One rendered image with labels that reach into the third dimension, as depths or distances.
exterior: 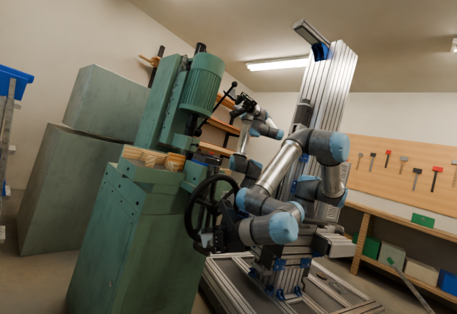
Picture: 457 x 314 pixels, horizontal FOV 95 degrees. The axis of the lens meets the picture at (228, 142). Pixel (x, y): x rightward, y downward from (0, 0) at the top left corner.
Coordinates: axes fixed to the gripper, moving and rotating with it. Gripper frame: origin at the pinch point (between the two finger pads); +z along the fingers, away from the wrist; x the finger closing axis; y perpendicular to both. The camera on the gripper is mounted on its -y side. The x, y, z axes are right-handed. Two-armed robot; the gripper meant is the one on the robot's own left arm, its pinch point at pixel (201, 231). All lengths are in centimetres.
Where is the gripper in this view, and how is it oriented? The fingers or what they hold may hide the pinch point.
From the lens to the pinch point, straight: 81.9
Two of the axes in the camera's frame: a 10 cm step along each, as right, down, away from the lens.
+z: -7.3, 3.5, 5.9
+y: 1.0, 9.1, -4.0
